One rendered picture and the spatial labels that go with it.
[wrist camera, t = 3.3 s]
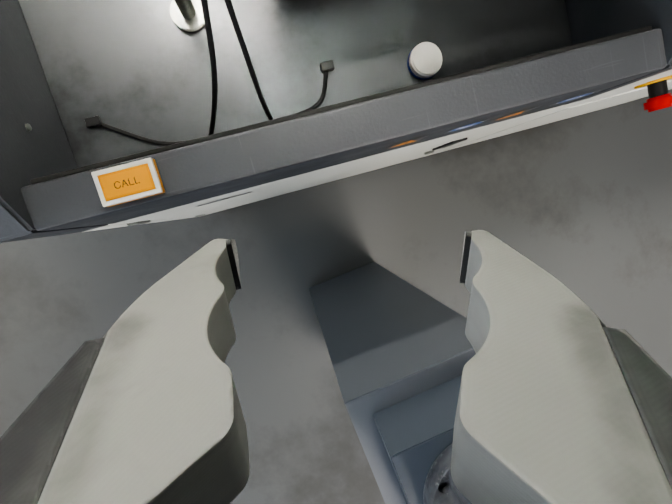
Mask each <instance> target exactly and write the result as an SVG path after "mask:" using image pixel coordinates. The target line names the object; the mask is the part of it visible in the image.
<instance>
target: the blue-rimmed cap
mask: <svg viewBox="0 0 672 504"><path fill-rule="evenodd" d="M407 65H408V69H409V71H410V73H411V74H412V75H413V76H414V77H416V78H417V79H421V80H426V79H429V78H431V77H433V76H434V75H435V74H436V73H437V72H438V71H439V69H440V68H441V65H442V54H441V51H440V49H439V48H438V47H437V46H436V45H435V44H433V43H431V42H422V43H420V44H418V45H417V46H416V47H415V48H413V50H412V51H411V52H410V54H409V56H408V60H407Z"/></svg>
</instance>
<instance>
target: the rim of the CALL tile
mask: <svg viewBox="0 0 672 504"><path fill-rule="evenodd" d="M146 163H148V166H149V169H150V172H151V175H152V178H153V181H154V184H155V187H156V189H153V190H150V191H146V192H142V193H138V194H134V195H130V196H126V197H122V198H118V199H115V200H111V201H106V200H105V197H104V194H103V191H102V189H101V186H100V183H99V180H98V177H97V176H98V175H102V174H106V173H110V172H114V171H118V170H122V169H126V168H130V167H134V166H138V165H142V164H146ZM91 174H92V177H93V180H94V183H95V185H96V188H97V191H98V194H99V197H100V200H101V203H102V205H103V207H108V206H112V205H116V204H120V203H123V202H127V201H131V200H135V199H139V198H143V197H147V196H150V195H154V194H158V193H162V192H163V190H162V187H161V184H160V181H159V177H158V174H157V171H156V168H155V165H154V162H153V159H152V158H147V159H143V160H139V161H135V162H131V163H127V164H123V165H119V166H115V167H111V168H107V169H103V170H99V171H95V172H91Z"/></svg>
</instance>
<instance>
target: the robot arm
mask: <svg viewBox="0 0 672 504"><path fill-rule="evenodd" d="M460 283H465V287H466V288H467V290H468V291H469V292H470V294H471V295H470V302H469V308H468V315H467V321H466V328H465V335H466V338H467V339H468V340H469V342H470V343H471V345H472V347H473V349H474V351H475V353H476V355H475V356H473V357H472V358H471V359H470V360H469V361H468V362H467V363H466V364H465V365H464V368H463V372H462V378H461V385H460V391H459V397H458V404H457V410H456V416H455V422H454V431H453V443H452V444H450V445H449V446H448V447H447V448H445V449H444V450H443V451H442V452H441V453H440V455H439V456H438V457H437V458H436V460H435V461H434V462H433V464H432V466H431V468H430V469H429V472H428V474H427V477H426V480H425V483H424V489H423V504H672V377H671V376H670V375H669V374H668V373H667V372H666V371H665V370H664V369H663V368H662V367H661V366H660V365H659V364H658V363H657V362H656V361H655V360H654V359H653V358H652V357H651V356H650V355H649V354H648V353H647V352H646V350H645V349H644V348H643V347H642V346H641V345H640V344H639V343H638V342H637V341H636V340H635V339H634V338H633V337H632V336H631V335H630V334H629V333H628V332H627V331H626V330H625V329H617V328H608V327H607V326H606V325H605V324H604V323H603V322H602V321H601V320H600V319H599V318H598V316H597V315H596V314H595V313H594V312H593V311H592V310H591V309H590V308H589V307H588V306H587V305H586V304H585V303H584V302H583V301H582V300H581V299H580V298H579V297H577V296H576V295H575V294H574V293H573V292H572V291H571V290H570V289H568V288H567V287H566V286H565V285H564V284H563V283H561V282H560V281H559V280H558V279H556V278H555V277H554V276H552V275H551V274H550V273H548V272H547V271H545V270H544V269H542V268H541V267H539V266H538V265H536V264H535V263H534V262H532V261H531V260H529V259H528V258H526V257H525V256H523V255H522V254H520V253H519V252H517V251H516V250H514V249H513V248H511V247H510V246H508V245H507V244H505V243H504V242H502V241H501V240H499V239H498V238H496V237H495V236H494V235H492V234H491V233H489V232H487V231H485V230H475V231H471V232H469V231H465V235H464V242H463V252H462V262H461V272H460ZM238 289H241V280H240V270H239V259H238V251H237V246H236V241H235V239H229V240H228V239H214V240H212V241H210V242H209V243H208V244H206V245H205V246H204V247H202V248H201V249H200V250H198V251H197V252H196V253H194V254H193V255H192V256H190V257H189V258H188V259H186V260H185V261H184V262H183V263H181V264H180V265H179V266H177V267H176V268H175V269H173V270H172V271H171V272H169V273H168V274H167V275H165V276H164V277H163V278H161V279H160V280H159V281H158V282H156V283H155V284H154V285H153V286H151V287H150V288H149V289H148V290H147V291H145V292H144V293H143V294H142V295H141V296H140V297H139V298H138V299H137V300H136V301H135V302H134V303H133V304H132V305H131V306H130V307H129V308H128V309H127V310H126V311H125V312H124V313H123V314H122V315H121V316H120V317H119V319H118V320H117V321H116V322H115V323H114V324H113V326H112V327H111V328H110V329H109V330H108V332H107V333H106V334H105V335H104V337H103V338H100V339H94V340H89V341H85V342H84V343H83V344H82V345H81V346H80V348H79V349H78V350H77V351H76V352H75V353H74V354H73V356H72V357H71V358H70V359H69V360H68V361H67V362H66V363H65V365H64V366H63V367H62V368H61V369H60V370H59V371H58V373H57V374H56V375H55V376H54V377H53V378H52V379H51V380H50V382H49V383H48V384H47V385H46V386H45V387H44V388H43V389H42V391H41V392H40V393H39V394H38V395H37V396H36V397H35V399H34V400H33V401H32V402H31V403H30V404H29V405H28V406H27V408H26V409H25V410H24V411H23V412H22V413H21V414H20V416H19V417H18V418H17V419H16V420H15V421H14V422H13V423H12V425H11V426H10V427H9V428H8V429H7V430H6V431H5V433H4V434H3V435H2V436H1V437H0V504H230V503H231V502H232V501H233V500H234V499H235V498H236V497H237V496H238V495H239V494H240V493H241V491H242V490H243V489H244V487H245V486H246V484H247V481H248V479H249V474H250V465H249V451H248V438H247V427H246V423H245V420H244V416H243V412H242V409H241V405H240V402H239V398H238V394H237V391H236V387H235V383H234V380H233V376H232V373H231V370H230V368H229V367H228V366H227V365H226V364H225V363H224V362H225V359H226V357H227V355H228V353H229V351H230V349H231V347H232V346H233V344H234V343H235V341H236V333H235V329H234V325H233V321H232V317H231V313H230V309H229V303H230V301H231V299H232V298H233V296H234V295H235V293H236V290H238Z"/></svg>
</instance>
